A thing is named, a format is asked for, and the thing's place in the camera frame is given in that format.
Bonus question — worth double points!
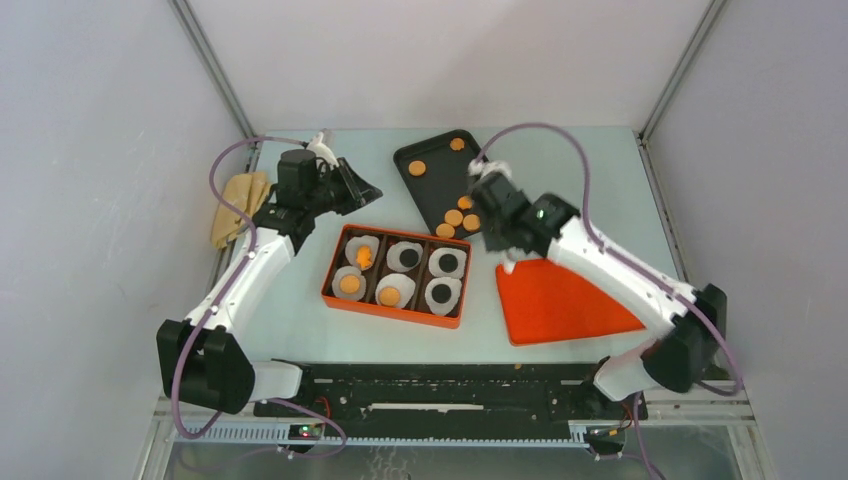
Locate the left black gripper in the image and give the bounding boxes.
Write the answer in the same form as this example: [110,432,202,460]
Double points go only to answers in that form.
[306,158,383,218]

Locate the metal tongs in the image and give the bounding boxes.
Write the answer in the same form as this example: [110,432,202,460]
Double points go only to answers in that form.
[501,250,523,275]

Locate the orange fish cookie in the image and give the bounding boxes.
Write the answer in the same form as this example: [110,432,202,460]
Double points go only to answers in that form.
[355,245,373,270]
[457,196,473,210]

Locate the black sandwich cookie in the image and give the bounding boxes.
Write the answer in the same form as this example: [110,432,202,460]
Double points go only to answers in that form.
[438,253,459,273]
[399,248,420,269]
[431,284,452,305]

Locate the black cookie tray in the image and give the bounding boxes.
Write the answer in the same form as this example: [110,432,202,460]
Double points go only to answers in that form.
[393,129,481,240]

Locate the orange box lid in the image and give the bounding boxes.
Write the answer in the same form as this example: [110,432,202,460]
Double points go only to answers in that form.
[495,259,644,346]

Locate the orange compartment box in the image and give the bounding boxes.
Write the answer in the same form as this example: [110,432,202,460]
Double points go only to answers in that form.
[321,224,472,329]

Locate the round orange cookie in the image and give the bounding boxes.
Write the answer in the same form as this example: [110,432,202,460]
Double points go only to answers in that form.
[338,275,361,295]
[444,209,464,227]
[435,223,456,239]
[408,160,427,177]
[377,287,402,307]
[462,214,481,232]

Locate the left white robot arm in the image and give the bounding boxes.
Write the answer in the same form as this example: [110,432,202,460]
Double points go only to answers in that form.
[156,130,382,417]

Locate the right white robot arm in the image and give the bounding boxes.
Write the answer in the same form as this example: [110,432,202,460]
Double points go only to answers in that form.
[468,160,727,418]

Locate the white paper cup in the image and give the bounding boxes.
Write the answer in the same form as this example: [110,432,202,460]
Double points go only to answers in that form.
[330,266,367,302]
[344,235,380,270]
[428,247,467,279]
[386,241,423,273]
[424,277,462,318]
[375,273,416,309]

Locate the tan cloth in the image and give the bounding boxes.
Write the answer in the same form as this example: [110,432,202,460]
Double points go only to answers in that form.
[210,172,271,249]

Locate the orange shell cookie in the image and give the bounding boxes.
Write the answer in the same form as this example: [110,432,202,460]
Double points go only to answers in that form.
[449,137,466,151]

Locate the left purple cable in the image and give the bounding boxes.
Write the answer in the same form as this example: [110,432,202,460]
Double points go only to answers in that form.
[170,135,348,461]

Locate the purple cable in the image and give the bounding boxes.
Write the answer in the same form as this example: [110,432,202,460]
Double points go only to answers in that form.
[170,135,348,461]
[473,122,745,480]

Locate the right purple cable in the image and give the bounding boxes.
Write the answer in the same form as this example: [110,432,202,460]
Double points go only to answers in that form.
[473,122,745,480]

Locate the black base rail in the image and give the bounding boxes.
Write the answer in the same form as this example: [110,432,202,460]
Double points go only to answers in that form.
[293,363,647,442]

